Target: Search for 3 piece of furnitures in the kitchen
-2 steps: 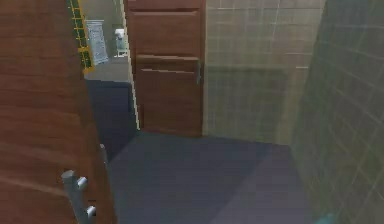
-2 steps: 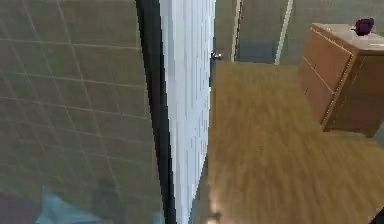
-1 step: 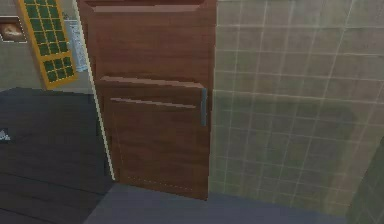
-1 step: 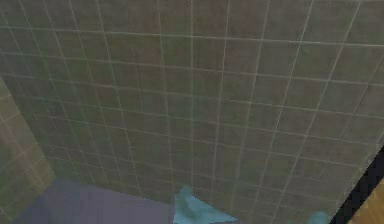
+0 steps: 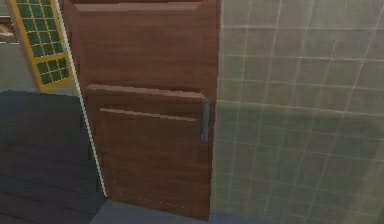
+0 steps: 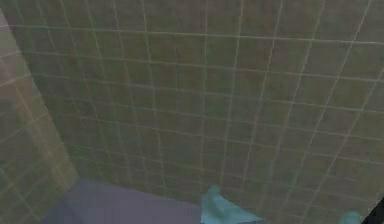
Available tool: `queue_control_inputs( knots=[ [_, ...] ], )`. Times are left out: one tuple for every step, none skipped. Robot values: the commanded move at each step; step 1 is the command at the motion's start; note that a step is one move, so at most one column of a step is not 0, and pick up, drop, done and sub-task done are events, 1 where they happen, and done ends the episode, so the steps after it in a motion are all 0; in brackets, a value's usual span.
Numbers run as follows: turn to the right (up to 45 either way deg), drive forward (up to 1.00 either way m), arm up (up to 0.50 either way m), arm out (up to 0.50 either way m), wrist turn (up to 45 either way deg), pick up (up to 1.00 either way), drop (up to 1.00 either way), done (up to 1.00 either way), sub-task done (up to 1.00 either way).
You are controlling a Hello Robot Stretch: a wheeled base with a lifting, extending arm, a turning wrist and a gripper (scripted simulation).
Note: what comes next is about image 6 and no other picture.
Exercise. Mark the small teal cloth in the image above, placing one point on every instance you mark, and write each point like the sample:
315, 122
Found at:
350, 218

